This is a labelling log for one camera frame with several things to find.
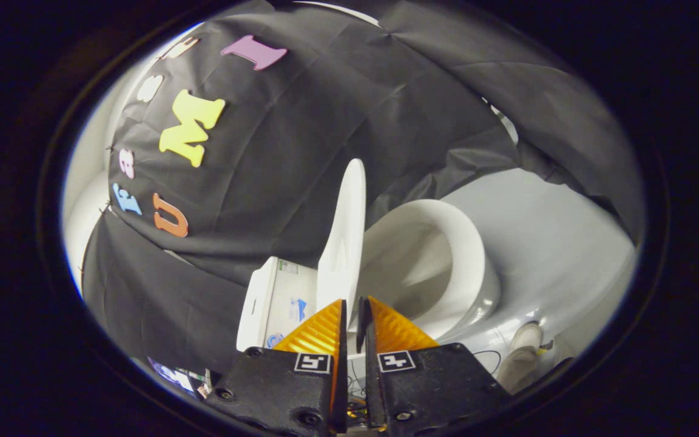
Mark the person's white shoe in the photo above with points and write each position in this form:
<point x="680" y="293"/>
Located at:
<point x="522" y="355"/>

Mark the white ceramic toilet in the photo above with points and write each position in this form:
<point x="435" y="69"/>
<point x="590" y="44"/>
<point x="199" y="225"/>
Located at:
<point x="471" y="255"/>

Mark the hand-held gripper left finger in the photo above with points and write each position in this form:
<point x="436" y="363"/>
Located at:
<point x="343" y="400"/>

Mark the white toilet lid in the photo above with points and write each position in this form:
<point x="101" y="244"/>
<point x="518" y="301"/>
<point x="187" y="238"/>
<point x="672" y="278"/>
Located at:
<point x="343" y="243"/>

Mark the cluttered equipment shelf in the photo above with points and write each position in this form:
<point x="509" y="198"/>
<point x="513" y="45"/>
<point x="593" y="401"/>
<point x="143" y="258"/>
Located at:
<point x="173" y="375"/>

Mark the black backdrop cloth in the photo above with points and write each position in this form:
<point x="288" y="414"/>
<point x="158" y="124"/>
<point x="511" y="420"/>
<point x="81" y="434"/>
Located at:
<point x="325" y="121"/>

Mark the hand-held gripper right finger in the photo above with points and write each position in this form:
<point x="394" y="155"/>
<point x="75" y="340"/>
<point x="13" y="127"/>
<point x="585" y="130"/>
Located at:
<point x="371" y="388"/>

